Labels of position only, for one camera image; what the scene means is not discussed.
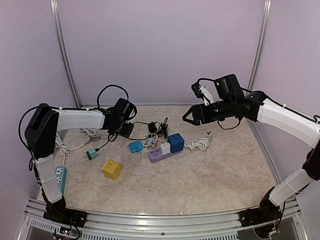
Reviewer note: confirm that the purple power strip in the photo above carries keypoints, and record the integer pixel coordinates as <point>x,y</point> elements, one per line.
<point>156,155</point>

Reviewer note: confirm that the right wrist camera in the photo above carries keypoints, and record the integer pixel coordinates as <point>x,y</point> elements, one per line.
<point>202,93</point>

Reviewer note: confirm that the teal power strip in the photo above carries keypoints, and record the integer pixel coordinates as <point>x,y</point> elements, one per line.
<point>61,177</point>

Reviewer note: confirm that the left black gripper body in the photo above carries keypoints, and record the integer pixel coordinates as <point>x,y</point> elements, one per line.
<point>122,130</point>

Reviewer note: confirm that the white USB charger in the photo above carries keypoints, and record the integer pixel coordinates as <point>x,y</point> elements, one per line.
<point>165,148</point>

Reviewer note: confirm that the dark blue cube socket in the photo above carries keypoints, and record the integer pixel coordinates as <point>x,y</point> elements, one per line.
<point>176,142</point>

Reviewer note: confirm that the yellow cube socket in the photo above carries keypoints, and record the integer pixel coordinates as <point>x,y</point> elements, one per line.
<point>111,169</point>

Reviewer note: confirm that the light blue charger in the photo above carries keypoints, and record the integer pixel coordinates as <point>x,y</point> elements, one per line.
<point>149,142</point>

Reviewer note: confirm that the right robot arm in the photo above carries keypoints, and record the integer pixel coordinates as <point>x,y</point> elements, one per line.
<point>224,98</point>

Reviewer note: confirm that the blue rounded charger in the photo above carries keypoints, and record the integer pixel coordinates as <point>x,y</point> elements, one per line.
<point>135,147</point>

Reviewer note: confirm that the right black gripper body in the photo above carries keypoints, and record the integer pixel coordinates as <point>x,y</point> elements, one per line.
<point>206,117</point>

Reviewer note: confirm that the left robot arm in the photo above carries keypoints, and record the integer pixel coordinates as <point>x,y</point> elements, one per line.
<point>40,139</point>

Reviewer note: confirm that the teal USB charger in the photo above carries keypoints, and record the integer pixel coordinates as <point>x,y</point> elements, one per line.
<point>91,154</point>

